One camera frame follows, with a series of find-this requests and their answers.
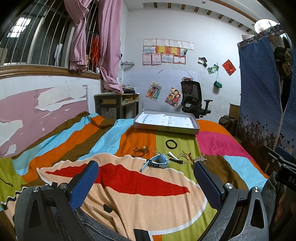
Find black hair pin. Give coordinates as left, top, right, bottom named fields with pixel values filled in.
left=169, top=158, right=184, bottom=165

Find small green hanging bag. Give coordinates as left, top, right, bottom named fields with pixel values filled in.
left=213, top=70, right=223, bottom=89

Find certificates on wall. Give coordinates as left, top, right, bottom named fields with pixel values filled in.
left=142, top=39, right=194, bottom=66

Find white grid paper sheet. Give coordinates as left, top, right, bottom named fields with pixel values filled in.
left=135, top=113, right=195, bottom=128

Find pink curtain right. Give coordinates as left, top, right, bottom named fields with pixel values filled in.
left=98, top=0, right=123, bottom=94

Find white hair clip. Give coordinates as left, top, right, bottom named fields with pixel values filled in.
left=168, top=151, right=178, bottom=160

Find small gold ring earrings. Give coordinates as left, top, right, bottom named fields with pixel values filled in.
left=151, top=148, right=160, bottom=156

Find wooden desk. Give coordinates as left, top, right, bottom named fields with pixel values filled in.
left=94, top=92, right=140, bottom=119

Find brown cardboard box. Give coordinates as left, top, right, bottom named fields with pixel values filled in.
left=229, top=103, right=240, bottom=120

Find blue fabric wardrobe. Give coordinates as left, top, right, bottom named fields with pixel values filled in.
left=238, top=25, right=295, bottom=174

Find colourful cartoon poster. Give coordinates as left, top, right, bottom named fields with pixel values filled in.
left=146, top=81, right=162, bottom=100

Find dark photos on wall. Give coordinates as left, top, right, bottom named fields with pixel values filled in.
left=198, top=57, right=208, bottom=67

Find pink curtain left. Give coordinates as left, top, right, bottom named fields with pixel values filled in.
left=64, top=0, right=91, bottom=71

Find dark bag on floor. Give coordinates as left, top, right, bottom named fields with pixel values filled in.
left=218, top=115, right=238, bottom=136

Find light blue wrist watch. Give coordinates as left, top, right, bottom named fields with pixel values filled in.
left=140, top=154, right=169, bottom=172

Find red garment at window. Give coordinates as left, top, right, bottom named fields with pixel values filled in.
left=90, top=35, right=100, bottom=68

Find grey cardboard tray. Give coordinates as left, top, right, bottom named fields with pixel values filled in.
left=133, top=110, right=200, bottom=135

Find red paper square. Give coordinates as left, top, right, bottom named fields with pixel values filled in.
left=222, top=59, right=236, bottom=76

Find black hair tie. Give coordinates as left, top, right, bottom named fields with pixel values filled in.
left=165, top=139, right=178, bottom=150

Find green photo on wall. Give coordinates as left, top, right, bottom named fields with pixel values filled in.
left=207, top=64, right=219, bottom=74

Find black office chair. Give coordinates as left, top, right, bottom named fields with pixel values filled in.
left=181, top=80, right=212, bottom=119

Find cartoon family poster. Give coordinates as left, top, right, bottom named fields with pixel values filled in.
left=165, top=87, right=182, bottom=108

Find window metal bars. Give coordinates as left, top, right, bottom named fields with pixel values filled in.
left=0, top=0, right=100, bottom=75

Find pink curtain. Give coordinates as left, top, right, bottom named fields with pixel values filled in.
left=64, top=0, right=91, bottom=71
left=98, top=0, right=123, bottom=94

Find colourful striped bed sheet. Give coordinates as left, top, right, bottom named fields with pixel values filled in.
left=1, top=112, right=268, bottom=240

